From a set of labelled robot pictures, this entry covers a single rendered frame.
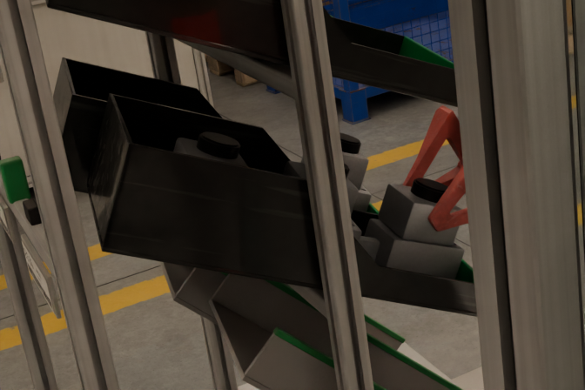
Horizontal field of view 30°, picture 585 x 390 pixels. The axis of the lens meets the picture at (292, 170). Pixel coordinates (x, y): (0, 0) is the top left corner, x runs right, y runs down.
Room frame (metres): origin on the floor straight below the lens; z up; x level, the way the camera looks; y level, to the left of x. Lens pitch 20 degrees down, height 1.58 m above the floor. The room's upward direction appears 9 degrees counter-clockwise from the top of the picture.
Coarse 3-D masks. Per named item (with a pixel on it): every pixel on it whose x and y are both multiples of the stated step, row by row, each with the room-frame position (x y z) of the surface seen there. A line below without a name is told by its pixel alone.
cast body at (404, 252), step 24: (408, 192) 0.75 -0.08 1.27; (432, 192) 0.74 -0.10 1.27; (384, 216) 0.76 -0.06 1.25; (408, 216) 0.73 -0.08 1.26; (360, 240) 0.73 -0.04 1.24; (384, 240) 0.74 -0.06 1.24; (408, 240) 0.73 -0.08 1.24; (432, 240) 0.73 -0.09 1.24; (384, 264) 0.72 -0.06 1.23; (408, 264) 0.73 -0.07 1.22; (432, 264) 0.73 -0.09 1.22; (456, 264) 0.74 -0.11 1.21
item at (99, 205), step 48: (144, 144) 0.78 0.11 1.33; (240, 144) 0.79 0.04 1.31; (96, 192) 0.72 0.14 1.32; (144, 192) 0.65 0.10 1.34; (192, 192) 0.66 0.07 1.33; (240, 192) 0.66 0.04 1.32; (288, 192) 0.67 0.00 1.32; (144, 240) 0.65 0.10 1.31; (192, 240) 0.66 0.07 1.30; (240, 240) 0.66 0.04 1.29; (288, 240) 0.67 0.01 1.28; (384, 288) 0.68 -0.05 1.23; (432, 288) 0.69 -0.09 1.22
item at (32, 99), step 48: (0, 0) 0.58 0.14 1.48; (288, 0) 0.65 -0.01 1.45; (0, 48) 0.59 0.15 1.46; (288, 48) 0.66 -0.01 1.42; (48, 96) 0.59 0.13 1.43; (48, 144) 0.59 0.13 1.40; (336, 144) 0.65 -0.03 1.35; (48, 192) 0.58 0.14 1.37; (336, 192) 0.65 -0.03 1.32; (0, 240) 0.88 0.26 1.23; (48, 240) 0.59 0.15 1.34; (336, 240) 0.64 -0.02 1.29; (96, 288) 0.59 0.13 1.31; (336, 288) 0.64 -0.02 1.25; (96, 336) 0.58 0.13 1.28; (336, 336) 0.65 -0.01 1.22; (48, 384) 0.89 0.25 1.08; (96, 384) 0.58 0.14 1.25
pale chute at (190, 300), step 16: (176, 272) 0.87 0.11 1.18; (192, 272) 0.81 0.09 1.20; (208, 272) 0.81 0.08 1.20; (224, 272) 0.81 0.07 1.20; (176, 288) 0.82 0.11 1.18; (192, 288) 0.81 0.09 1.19; (208, 288) 0.81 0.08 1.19; (192, 304) 0.80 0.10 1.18; (208, 304) 0.81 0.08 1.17; (368, 320) 0.96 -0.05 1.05; (384, 336) 0.97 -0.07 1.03; (400, 336) 0.97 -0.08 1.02
